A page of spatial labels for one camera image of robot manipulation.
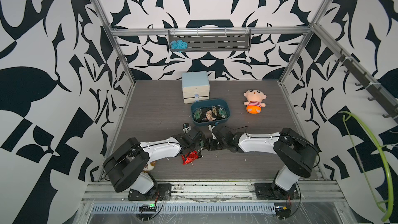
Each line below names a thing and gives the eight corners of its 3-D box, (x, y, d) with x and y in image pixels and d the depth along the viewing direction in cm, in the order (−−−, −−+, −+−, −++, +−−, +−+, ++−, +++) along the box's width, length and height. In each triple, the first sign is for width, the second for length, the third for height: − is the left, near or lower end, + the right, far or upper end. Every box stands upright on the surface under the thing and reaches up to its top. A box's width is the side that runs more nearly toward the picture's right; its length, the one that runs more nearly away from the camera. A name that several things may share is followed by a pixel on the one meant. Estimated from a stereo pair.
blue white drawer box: (183, 104, 109) (180, 88, 96) (185, 78, 126) (183, 61, 112) (208, 104, 109) (209, 88, 96) (207, 78, 126) (208, 61, 112)
